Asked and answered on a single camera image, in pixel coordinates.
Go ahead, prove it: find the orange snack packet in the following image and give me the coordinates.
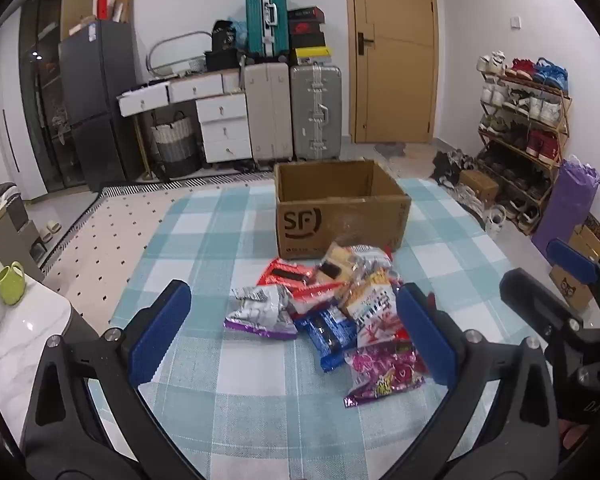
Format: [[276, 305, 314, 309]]
[[341, 269, 387, 313]]

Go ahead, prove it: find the leopard print box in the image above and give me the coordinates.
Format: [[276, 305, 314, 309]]
[[570, 214, 600, 272]]

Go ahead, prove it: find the purple bag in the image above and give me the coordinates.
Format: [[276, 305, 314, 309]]
[[531, 157, 600, 262]]

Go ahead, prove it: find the blue cookie packet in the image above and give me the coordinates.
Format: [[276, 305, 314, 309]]
[[295, 307, 359, 374]]

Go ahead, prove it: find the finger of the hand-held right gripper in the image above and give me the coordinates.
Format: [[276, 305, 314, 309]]
[[500, 268, 586, 341], [546, 238, 600, 311]]

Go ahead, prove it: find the person's right hand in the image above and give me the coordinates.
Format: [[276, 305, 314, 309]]
[[558, 418, 591, 453]]

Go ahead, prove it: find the dark glass cabinet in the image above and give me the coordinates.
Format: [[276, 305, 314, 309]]
[[19, 0, 96, 196]]

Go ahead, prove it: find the small cardboard box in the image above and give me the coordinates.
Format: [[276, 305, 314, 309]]
[[459, 170, 500, 204]]

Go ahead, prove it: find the cardboard box with cat face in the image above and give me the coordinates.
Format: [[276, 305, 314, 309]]
[[550, 265, 594, 311]]

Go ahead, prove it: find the clear packet of brown snacks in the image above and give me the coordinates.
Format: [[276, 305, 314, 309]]
[[354, 244, 394, 281]]

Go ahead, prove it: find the dark grey fridge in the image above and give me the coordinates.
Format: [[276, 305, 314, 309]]
[[59, 20, 147, 192]]

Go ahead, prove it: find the brown cardboard box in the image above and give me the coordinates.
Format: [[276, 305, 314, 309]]
[[274, 159, 412, 261]]

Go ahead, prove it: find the red packet with black strip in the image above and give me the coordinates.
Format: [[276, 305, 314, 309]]
[[257, 258, 316, 292]]

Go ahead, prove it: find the teal suitcase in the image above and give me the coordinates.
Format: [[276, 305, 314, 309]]
[[245, 0, 290, 59]]

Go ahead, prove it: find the red white snack packet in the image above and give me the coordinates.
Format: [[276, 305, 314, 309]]
[[287, 280, 351, 319]]

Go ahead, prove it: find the pink candy packet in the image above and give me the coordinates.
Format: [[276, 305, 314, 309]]
[[343, 342, 427, 408]]

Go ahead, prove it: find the purple silver snack packet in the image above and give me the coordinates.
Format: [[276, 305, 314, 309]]
[[224, 284, 299, 340]]

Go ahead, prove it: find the clear biscuit packet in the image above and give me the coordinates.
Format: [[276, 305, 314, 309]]
[[316, 241, 361, 282]]

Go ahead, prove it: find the beige suitcase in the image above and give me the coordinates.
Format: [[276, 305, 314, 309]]
[[244, 60, 295, 169]]

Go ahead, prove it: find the silver suitcase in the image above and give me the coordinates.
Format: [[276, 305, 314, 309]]
[[290, 64, 344, 162]]

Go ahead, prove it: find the wooden shoe rack with shoes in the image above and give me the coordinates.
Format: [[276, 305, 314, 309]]
[[476, 51, 571, 226]]

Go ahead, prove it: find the white packet with red print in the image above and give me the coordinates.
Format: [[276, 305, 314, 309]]
[[355, 282, 411, 347]]

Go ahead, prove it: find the grey sofa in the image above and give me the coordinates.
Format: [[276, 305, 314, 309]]
[[0, 182, 47, 281]]

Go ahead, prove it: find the white wardrobe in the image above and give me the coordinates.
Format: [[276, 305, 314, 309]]
[[0, 10, 49, 196]]

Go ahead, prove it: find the red black shoe box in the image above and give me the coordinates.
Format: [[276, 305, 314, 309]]
[[287, 21, 327, 36]]

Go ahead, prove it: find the wooden door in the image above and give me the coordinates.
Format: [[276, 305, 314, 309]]
[[344, 0, 439, 144]]

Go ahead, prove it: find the pile of loose shoes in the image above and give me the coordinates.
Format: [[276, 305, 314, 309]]
[[431, 149, 507, 235]]

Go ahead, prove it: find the white desk with drawers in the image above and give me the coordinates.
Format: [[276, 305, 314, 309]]
[[117, 67, 254, 181]]

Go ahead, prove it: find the woven laundry basket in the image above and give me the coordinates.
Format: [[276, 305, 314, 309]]
[[150, 111, 202, 179]]

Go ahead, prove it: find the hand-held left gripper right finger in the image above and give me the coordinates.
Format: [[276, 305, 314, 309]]
[[380, 282, 563, 480]]

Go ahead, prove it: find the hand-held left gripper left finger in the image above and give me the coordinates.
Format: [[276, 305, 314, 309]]
[[19, 279, 201, 480]]

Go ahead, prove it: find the cream dotted rug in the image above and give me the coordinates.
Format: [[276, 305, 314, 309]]
[[45, 172, 276, 326]]

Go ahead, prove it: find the green mug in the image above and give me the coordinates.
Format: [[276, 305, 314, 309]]
[[0, 261, 27, 306]]

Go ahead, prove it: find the black bag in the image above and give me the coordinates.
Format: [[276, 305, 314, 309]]
[[205, 20, 246, 72]]

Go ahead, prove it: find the chrome curved rack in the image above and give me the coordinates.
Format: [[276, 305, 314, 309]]
[[146, 31, 214, 79]]

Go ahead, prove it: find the blue plastic bag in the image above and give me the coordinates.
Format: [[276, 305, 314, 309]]
[[230, 18, 251, 46]]

